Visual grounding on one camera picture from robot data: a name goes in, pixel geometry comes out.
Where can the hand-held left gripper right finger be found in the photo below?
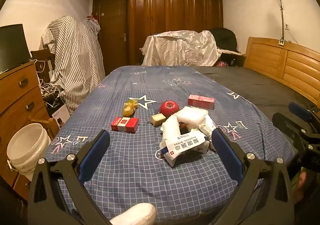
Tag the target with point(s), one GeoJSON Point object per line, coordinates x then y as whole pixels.
{"type": "Point", "coordinates": [227, 154]}

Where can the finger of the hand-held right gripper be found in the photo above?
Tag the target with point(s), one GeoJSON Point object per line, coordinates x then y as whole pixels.
{"type": "Point", "coordinates": [298, 111]}
{"type": "Point", "coordinates": [285, 122]}

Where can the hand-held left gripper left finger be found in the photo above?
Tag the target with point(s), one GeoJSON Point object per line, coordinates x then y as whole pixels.
{"type": "Point", "coordinates": [96, 154]}

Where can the white plastic bag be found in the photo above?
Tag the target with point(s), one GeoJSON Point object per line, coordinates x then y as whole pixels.
{"type": "Point", "coordinates": [207, 128]}

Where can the red box white label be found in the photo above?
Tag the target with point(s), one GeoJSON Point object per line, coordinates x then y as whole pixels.
{"type": "Point", "coordinates": [125, 124]}

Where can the yellow snack packet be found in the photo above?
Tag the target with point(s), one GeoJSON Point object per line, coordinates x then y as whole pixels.
{"type": "Point", "coordinates": [129, 108]}

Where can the white plastic wrapper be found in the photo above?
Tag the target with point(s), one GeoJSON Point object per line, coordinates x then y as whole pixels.
{"type": "Point", "coordinates": [171, 129]}

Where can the white plastic bucket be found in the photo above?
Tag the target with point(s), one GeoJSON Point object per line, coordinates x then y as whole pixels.
{"type": "Point", "coordinates": [25, 154]}

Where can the person's left hand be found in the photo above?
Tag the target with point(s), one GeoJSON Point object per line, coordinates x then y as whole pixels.
{"type": "Point", "coordinates": [136, 215]}

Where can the blue checked star bedsheet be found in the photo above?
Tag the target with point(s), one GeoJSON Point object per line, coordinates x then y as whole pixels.
{"type": "Point", "coordinates": [130, 177]}

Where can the wooden headboard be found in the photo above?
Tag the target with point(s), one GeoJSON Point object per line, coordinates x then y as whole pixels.
{"type": "Point", "coordinates": [295, 64]}

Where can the dark grey sheet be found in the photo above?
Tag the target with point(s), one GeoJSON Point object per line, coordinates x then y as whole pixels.
{"type": "Point", "coordinates": [250, 84]}

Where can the wooden stool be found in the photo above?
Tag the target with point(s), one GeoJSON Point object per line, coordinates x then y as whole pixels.
{"type": "Point", "coordinates": [51, 127]}

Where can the white picture box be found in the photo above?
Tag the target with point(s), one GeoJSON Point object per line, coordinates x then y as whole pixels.
{"type": "Point", "coordinates": [61, 114]}

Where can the beige soap block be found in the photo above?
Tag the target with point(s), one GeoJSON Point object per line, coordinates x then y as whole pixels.
{"type": "Point", "coordinates": [157, 119]}

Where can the red apple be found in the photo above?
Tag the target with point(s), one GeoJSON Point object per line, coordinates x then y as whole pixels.
{"type": "Point", "coordinates": [169, 108]}

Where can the pink patterned bag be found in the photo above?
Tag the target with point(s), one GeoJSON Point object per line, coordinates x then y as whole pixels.
{"type": "Point", "coordinates": [221, 63]}

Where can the grey striped cloth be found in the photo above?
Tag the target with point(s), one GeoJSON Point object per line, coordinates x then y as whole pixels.
{"type": "Point", "coordinates": [77, 64]}

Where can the wooden dresser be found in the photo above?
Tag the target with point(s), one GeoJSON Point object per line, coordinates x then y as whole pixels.
{"type": "Point", "coordinates": [15, 104]}

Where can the black clothes pile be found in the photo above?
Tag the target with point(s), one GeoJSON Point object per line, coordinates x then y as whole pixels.
{"type": "Point", "coordinates": [225, 38]}

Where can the dark wooden chair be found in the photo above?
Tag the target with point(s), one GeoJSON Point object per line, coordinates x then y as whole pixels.
{"type": "Point", "coordinates": [41, 57]}

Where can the white satin cloth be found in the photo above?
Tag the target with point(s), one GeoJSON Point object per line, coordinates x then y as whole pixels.
{"type": "Point", "coordinates": [180, 47]}

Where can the brown wooden door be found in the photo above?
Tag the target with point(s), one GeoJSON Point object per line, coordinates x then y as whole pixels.
{"type": "Point", "coordinates": [112, 29]}

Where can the black flat television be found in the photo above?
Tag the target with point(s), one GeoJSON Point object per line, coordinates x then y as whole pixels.
{"type": "Point", "coordinates": [12, 47]}

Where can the brown wooden wardrobe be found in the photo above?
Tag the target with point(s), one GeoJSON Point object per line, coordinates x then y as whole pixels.
{"type": "Point", "coordinates": [175, 7]}

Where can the white wall socket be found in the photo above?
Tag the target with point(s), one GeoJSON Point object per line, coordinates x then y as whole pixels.
{"type": "Point", "coordinates": [287, 26]}

